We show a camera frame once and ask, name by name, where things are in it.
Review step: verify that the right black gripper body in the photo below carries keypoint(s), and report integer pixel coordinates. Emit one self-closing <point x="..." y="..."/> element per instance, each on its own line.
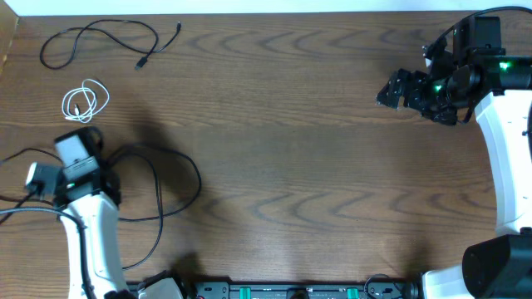
<point x="435" y="99"/>

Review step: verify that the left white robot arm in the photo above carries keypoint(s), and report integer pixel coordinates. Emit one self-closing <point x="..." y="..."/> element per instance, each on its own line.
<point x="90" y="220"/>

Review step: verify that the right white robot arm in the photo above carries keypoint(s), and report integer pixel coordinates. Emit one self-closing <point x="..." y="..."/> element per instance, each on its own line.
<point x="496" y="90"/>

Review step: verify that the white back board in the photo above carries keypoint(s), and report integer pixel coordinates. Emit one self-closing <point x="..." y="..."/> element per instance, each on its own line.
<point x="33" y="8"/>

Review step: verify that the cardboard side panel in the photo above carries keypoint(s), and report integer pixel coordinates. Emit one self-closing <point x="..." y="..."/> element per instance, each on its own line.
<point x="8" y="26"/>

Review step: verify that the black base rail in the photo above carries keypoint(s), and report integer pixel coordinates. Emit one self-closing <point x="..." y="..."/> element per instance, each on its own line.
<point x="374" y="288"/>

